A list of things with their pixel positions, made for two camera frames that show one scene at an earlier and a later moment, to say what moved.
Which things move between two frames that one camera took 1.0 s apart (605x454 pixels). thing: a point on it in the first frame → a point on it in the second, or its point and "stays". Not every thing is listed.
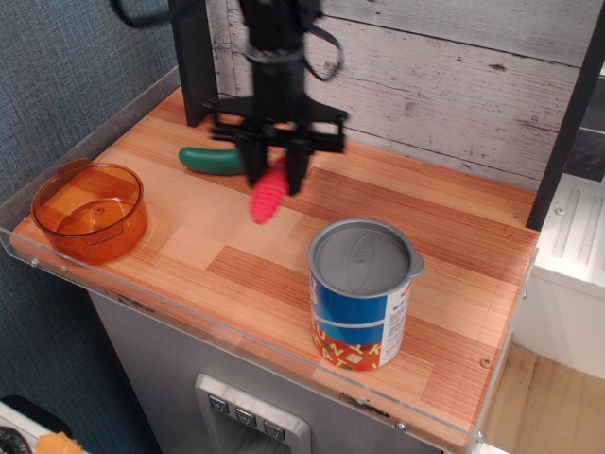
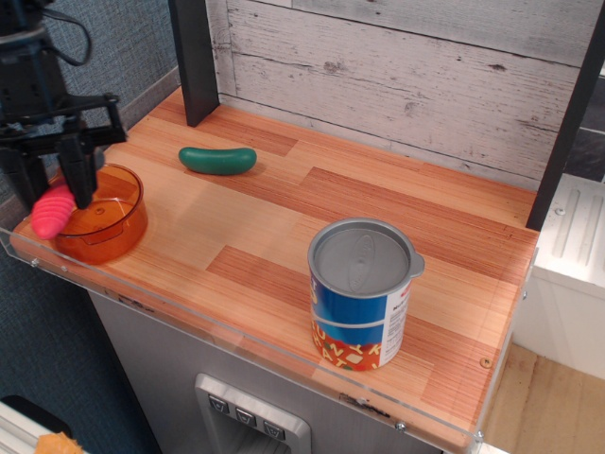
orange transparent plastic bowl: [95, 212] stays
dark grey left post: [196, 55] stays
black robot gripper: [281, 108] → [36, 113]
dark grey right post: [588, 73] stays
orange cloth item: [58, 444] stays
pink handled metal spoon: [269, 192] → [52, 212]
